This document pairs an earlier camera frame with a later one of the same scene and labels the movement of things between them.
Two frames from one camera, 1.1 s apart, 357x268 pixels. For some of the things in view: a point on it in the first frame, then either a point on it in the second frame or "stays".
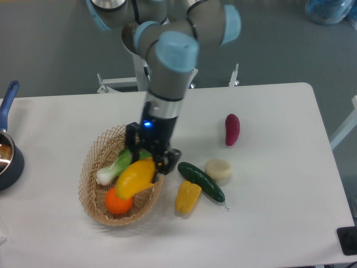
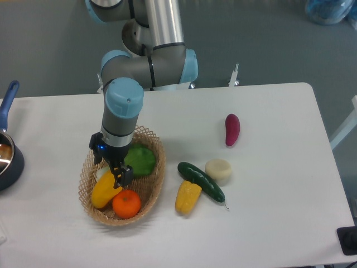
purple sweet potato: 232,125 stays
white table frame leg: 347,128 stays
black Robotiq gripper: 155,134 → 122,174
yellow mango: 135,178 → 103,189
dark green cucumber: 209,187 stays
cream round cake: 220,170 stays
